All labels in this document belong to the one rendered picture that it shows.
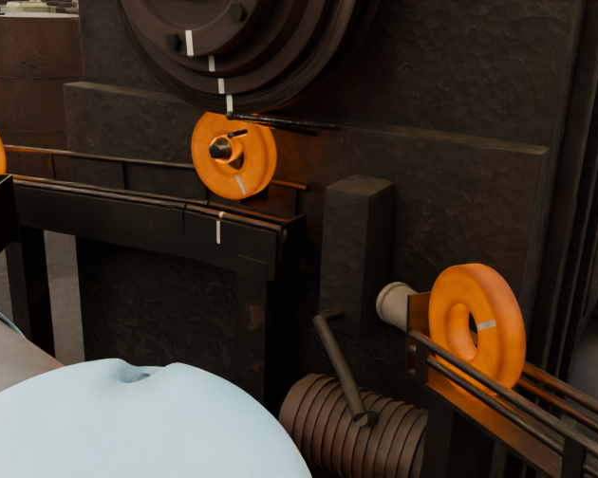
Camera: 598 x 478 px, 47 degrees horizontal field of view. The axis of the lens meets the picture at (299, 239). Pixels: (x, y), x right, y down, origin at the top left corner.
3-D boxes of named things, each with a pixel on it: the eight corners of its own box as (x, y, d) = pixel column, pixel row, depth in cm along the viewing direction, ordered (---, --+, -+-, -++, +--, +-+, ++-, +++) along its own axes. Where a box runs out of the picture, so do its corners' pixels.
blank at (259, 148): (189, 126, 120) (176, 129, 117) (252, 88, 111) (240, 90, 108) (226, 208, 121) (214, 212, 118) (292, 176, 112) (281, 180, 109)
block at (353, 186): (345, 305, 119) (354, 171, 111) (387, 317, 115) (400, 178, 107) (314, 328, 111) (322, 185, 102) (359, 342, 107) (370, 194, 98)
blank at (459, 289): (466, 397, 87) (442, 402, 86) (439, 278, 90) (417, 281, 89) (542, 390, 72) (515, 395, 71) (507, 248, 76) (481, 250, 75)
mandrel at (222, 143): (287, 129, 122) (279, 151, 124) (267, 119, 124) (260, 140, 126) (228, 145, 108) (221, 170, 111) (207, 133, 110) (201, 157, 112)
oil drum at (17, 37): (48, 156, 439) (35, 9, 408) (116, 171, 411) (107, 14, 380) (-37, 174, 391) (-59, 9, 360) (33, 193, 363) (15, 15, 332)
